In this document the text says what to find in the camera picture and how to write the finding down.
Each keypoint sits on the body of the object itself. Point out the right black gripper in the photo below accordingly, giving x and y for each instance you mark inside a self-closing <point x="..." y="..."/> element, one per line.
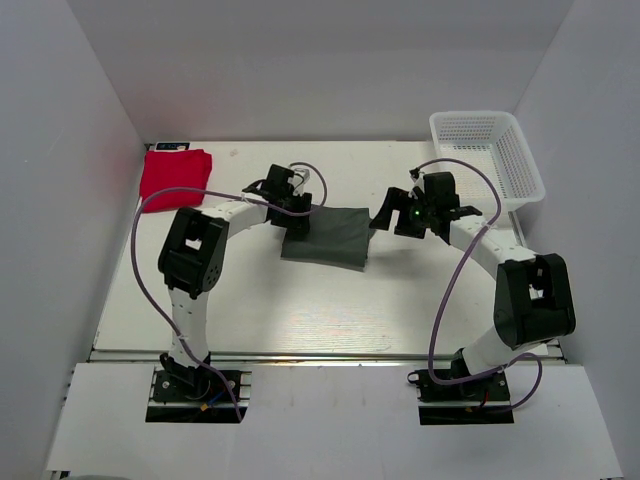
<point x="394" y="200"/>

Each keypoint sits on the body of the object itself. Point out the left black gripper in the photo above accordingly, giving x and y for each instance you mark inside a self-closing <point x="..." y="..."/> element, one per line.
<point x="297" y="223"/>

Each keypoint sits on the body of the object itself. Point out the grey t-shirt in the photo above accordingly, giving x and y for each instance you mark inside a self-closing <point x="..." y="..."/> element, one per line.
<point x="338" y="237"/>

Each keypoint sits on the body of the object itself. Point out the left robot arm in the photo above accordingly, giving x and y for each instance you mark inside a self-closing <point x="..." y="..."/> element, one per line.
<point x="191" y="259"/>

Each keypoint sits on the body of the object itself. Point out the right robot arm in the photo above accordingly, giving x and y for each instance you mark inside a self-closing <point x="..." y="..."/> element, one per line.
<point x="532" y="302"/>

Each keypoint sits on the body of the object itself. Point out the white plastic basket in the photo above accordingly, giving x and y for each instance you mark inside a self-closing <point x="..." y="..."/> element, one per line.
<point x="493" y="142"/>

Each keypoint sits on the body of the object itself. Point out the folded red t-shirt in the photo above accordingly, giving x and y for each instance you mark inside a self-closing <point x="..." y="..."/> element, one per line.
<point x="163" y="170"/>

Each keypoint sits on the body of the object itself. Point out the blue label sticker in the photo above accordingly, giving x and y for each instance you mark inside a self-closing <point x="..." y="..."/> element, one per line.
<point x="171" y="146"/>

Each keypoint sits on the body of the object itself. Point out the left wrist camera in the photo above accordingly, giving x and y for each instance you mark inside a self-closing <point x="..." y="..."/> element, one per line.
<point x="298" y="180"/>

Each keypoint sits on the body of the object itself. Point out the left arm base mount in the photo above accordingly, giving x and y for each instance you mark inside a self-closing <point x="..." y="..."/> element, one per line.
<point x="181" y="395"/>

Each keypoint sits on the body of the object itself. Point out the aluminium table edge rail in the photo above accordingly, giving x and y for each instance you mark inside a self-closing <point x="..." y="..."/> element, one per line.
<point x="253" y="357"/>

